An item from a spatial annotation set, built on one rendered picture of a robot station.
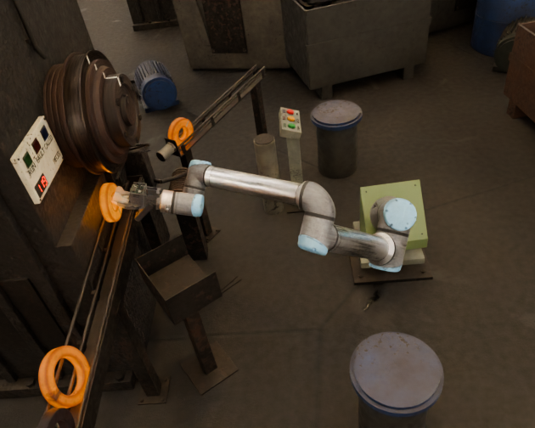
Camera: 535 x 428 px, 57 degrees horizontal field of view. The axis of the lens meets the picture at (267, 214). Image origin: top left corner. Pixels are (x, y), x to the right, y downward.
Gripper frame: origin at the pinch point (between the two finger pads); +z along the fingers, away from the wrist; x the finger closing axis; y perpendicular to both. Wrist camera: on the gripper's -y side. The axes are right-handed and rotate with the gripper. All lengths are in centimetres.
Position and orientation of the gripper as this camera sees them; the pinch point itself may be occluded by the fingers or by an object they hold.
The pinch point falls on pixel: (109, 198)
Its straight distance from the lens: 207.1
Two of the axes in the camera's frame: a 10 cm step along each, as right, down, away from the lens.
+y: 1.6, -7.5, -6.4
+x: 0.0, 6.5, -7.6
